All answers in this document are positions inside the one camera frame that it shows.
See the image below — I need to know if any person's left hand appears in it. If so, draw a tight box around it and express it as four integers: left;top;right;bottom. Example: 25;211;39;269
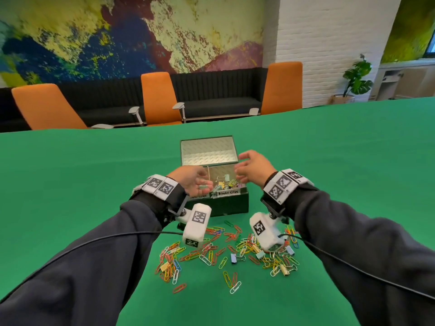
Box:
166;165;214;198

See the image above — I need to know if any person's right hand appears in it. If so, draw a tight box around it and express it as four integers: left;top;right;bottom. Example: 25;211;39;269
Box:
233;149;278;189

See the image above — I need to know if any heap of sorted binder clips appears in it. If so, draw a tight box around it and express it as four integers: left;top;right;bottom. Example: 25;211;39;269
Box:
212;173;246;193

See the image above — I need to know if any dark green divided box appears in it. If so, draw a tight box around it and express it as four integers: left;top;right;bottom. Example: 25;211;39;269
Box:
179;135;249;218

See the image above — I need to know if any pile of coloured paper clips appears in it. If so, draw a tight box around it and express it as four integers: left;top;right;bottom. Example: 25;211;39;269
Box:
155;220;300;295

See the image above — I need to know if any person's left forearm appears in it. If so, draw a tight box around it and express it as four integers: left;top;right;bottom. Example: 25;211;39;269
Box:
0;176;189;326

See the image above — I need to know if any person's right forearm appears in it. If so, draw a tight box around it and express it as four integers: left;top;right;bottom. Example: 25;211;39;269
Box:
261;171;435;326

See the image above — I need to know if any right wrist marker band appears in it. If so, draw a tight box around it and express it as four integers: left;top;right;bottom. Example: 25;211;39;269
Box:
261;168;314;216

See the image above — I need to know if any wrist marker band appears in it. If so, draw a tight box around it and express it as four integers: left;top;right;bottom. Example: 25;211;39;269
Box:
261;168;314;216
132;174;189;218

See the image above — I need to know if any left wrist marker band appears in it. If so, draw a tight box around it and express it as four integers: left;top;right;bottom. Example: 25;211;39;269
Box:
132;174;189;218

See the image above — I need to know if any orange chair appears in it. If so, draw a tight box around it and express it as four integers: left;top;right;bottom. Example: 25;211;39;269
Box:
248;61;303;116
11;83;115;130
128;72;187;127

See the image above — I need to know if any black bench sofa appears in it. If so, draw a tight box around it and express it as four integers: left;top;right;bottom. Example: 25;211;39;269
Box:
0;67;268;133

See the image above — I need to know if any green table cloth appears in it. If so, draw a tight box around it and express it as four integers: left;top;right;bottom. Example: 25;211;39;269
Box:
0;97;435;326

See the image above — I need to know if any potted green plant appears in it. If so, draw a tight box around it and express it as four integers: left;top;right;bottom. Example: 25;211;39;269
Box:
329;54;374;105

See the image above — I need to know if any white shelf unit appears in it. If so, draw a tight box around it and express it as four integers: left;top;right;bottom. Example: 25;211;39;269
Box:
368;59;435;101

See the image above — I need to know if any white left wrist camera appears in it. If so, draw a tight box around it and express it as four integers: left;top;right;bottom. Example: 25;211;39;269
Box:
176;202;212;248

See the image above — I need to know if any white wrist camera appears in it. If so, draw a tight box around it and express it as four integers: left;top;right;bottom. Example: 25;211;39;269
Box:
250;212;290;252
176;202;212;248

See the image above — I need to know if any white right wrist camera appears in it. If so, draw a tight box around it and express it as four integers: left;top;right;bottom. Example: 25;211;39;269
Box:
250;212;290;252

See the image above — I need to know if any black left camera cable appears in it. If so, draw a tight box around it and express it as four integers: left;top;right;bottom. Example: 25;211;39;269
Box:
0;230;184;302

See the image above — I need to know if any black camera cable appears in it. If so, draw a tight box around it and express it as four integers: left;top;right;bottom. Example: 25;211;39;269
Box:
278;233;435;301
0;230;184;302

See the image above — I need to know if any black right camera cable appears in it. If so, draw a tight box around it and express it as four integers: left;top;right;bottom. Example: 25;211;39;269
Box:
278;233;435;301

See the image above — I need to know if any colourful wall mural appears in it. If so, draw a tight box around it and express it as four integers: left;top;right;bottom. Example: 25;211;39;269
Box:
0;0;265;88

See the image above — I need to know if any green yellow wall painting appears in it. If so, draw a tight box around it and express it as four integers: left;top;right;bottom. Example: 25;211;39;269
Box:
380;0;435;64

